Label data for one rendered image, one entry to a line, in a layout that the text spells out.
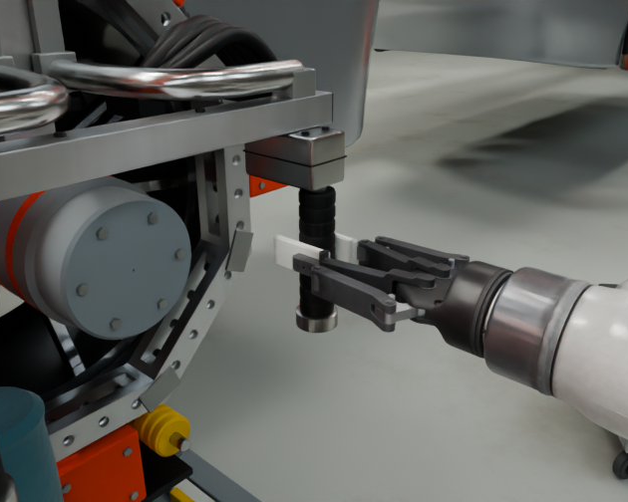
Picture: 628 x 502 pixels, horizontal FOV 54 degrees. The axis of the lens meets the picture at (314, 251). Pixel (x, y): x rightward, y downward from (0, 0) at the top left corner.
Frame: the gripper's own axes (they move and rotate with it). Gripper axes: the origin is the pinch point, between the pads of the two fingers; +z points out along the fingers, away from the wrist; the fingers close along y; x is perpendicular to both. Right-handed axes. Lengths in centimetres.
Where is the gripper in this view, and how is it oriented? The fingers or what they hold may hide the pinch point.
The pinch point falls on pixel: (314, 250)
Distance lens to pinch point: 62.0
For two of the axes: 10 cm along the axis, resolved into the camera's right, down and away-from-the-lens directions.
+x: 0.0, -9.2, -3.9
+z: -7.5, -2.6, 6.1
